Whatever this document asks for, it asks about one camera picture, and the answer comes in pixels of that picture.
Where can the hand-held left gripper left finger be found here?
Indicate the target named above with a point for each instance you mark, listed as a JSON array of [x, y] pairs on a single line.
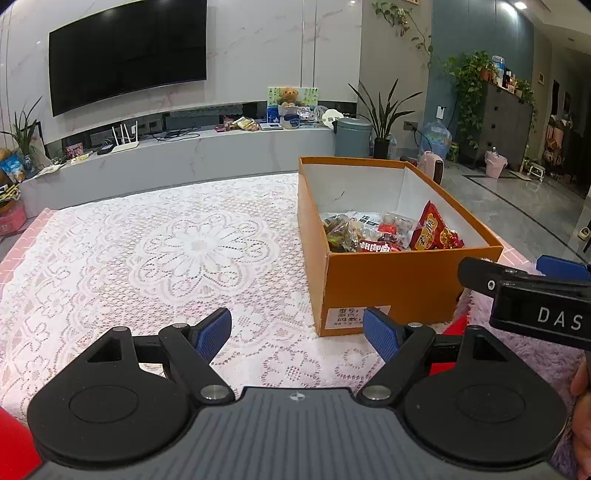
[[213, 334]]

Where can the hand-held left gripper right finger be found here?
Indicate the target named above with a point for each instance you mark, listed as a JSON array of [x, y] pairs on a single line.
[[381, 334]]

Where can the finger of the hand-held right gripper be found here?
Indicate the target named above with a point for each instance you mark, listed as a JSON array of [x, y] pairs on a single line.
[[561, 266], [480, 274]]

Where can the orange cardboard box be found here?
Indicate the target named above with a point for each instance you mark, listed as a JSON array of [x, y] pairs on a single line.
[[392, 281]]

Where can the red yellow chip bag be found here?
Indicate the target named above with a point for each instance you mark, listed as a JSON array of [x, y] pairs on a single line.
[[431, 228]]

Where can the red snack packet white print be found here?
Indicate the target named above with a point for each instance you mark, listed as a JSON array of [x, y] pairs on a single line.
[[376, 245]]

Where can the clear packet of white balls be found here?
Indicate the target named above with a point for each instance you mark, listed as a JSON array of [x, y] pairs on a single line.
[[397, 222]]

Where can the green-brown snack packet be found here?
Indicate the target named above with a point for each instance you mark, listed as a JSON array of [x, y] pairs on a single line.
[[339, 233]]

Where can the person's right hand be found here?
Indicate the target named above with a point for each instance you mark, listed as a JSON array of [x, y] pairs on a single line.
[[583, 383]]

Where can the white step stool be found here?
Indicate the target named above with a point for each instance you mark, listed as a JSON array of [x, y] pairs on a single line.
[[535, 173]]

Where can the white lace tablecloth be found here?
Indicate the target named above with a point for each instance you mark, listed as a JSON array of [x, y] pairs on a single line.
[[138, 258]]

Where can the pink bucket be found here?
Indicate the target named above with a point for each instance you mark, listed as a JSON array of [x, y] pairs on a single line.
[[495, 164]]

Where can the pink heater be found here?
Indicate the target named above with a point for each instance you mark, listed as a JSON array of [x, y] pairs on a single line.
[[431, 164]]

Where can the green jar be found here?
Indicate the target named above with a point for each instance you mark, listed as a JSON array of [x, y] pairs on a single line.
[[455, 152]]

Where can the blue water jug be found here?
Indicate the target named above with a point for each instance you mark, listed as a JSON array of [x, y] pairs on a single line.
[[436, 138]]

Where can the grey cabinet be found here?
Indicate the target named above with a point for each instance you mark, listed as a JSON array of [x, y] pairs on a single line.
[[508, 120]]

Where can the grey marble tv console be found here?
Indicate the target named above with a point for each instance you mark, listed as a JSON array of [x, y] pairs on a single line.
[[184, 159]]

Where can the grey trash can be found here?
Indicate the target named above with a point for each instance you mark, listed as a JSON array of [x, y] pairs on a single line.
[[353, 138]]

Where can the long-leaf potted plant black pot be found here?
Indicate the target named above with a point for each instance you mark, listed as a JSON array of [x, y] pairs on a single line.
[[383, 115]]

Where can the trailing vine plant on cabinet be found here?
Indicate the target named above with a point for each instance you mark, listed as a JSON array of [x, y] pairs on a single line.
[[468, 78]]

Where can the blue capped bottle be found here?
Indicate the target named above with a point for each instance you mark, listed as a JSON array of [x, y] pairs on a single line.
[[497, 69]]

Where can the white router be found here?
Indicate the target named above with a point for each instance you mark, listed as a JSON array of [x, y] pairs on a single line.
[[125, 146]]

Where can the snack pile on console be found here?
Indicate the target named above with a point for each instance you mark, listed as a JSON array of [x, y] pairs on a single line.
[[242, 123]]

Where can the small black box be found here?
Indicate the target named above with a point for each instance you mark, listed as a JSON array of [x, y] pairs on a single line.
[[105, 149]]

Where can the white round item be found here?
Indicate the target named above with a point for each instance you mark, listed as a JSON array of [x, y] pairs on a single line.
[[332, 117]]

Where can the white kitchen scale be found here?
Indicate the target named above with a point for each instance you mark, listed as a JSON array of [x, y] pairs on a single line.
[[270, 125]]

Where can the person's red clothing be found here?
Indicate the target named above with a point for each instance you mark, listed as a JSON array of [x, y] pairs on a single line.
[[14, 443]]

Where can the white blue mug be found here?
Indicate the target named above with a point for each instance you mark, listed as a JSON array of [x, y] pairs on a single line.
[[290, 121]]

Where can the pink photo card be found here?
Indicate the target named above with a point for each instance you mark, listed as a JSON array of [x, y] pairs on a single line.
[[74, 151]]

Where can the pink storage box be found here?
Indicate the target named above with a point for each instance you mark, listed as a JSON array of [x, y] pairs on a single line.
[[11, 221]]

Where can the loose papers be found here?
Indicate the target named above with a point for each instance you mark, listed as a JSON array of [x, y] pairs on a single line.
[[48, 168]]

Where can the stack of yellow black packets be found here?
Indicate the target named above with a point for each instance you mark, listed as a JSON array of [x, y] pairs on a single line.
[[9, 194]]

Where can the brown teddy bear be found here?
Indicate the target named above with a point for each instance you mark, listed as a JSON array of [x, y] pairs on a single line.
[[288, 96]]

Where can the blue snack bag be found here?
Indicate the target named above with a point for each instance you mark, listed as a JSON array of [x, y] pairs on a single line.
[[11, 168]]

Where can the long-leaf plant by vase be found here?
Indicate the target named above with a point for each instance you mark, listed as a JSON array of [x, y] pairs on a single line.
[[23, 134]]

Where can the black television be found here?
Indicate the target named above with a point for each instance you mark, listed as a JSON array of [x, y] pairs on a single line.
[[129, 50]]

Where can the wall socket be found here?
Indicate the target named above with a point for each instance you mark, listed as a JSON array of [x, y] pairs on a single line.
[[410, 126]]

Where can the white wall plug device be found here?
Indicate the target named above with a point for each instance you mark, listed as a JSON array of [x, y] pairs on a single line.
[[440, 113]]

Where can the hanging wall vine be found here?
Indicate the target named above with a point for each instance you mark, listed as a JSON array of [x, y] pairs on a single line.
[[397, 14]]

